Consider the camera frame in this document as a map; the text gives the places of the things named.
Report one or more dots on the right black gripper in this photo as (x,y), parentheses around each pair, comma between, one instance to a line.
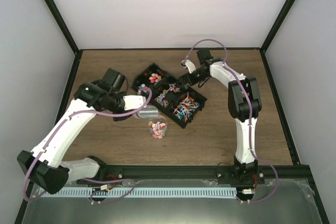
(185,81)

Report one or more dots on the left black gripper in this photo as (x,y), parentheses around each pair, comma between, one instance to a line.
(117,118)

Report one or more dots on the black three-compartment candy tray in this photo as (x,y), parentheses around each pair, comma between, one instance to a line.
(168,78)

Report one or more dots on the metal candy scoop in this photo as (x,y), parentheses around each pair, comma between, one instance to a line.
(151,111)

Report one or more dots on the clear glass jar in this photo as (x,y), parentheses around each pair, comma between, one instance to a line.
(158,128)

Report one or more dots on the round metal jar lid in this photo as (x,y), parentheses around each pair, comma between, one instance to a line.
(139,115)

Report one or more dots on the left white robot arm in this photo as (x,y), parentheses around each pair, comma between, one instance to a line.
(44,164)

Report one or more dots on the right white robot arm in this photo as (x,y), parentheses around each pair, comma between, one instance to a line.
(244,105)

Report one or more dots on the pile of star candies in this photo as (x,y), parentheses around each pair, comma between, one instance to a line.
(149,79)

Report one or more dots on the pile of white-stick lollipops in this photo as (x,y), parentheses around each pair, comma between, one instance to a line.
(185,108)

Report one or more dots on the pile of rainbow lollipops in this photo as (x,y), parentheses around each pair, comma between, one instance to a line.
(167,95)

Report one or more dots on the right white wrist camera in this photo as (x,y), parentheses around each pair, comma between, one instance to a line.
(188,65)

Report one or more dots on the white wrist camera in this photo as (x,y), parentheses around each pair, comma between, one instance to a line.
(188,65)
(132,102)

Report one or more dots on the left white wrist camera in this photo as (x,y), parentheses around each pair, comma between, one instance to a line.
(132,102)

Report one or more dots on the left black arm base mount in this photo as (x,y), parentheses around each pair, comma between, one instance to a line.
(110,176)

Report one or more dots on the light blue slotted cable duct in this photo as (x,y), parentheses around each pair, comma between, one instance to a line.
(147,192)

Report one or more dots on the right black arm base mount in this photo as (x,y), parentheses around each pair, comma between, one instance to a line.
(238,175)

